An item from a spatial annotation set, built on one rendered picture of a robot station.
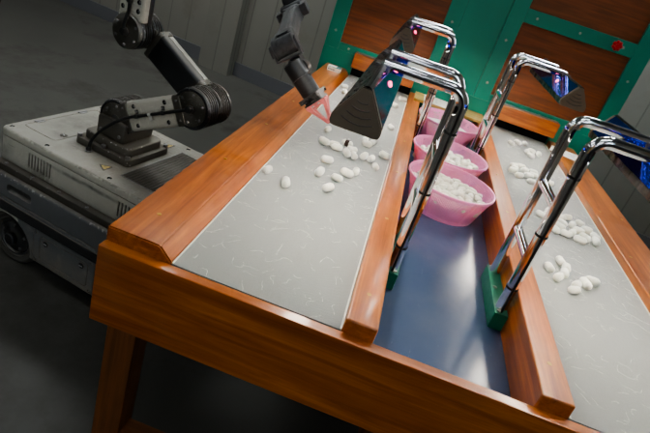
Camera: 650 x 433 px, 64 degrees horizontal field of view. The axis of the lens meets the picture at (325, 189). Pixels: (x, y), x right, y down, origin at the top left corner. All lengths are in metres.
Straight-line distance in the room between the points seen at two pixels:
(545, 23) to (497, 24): 0.19
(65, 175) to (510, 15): 1.87
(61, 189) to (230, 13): 3.05
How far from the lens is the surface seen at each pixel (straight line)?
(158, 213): 0.98
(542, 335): 1.07
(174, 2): 5.07
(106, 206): 1.69
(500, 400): 0.91
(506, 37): 2.52
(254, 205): 1.13
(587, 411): 1.01
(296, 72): 1.51
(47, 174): 1.83
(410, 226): 1.06
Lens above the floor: 1.28
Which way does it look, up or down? 25 degrees down
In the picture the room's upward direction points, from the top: 19 degrees clockwise
